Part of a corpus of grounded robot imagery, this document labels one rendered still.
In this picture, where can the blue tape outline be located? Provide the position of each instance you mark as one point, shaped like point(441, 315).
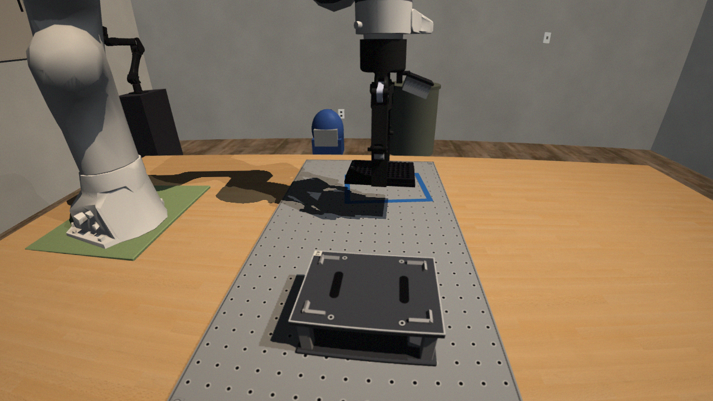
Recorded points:
point(421, 183)

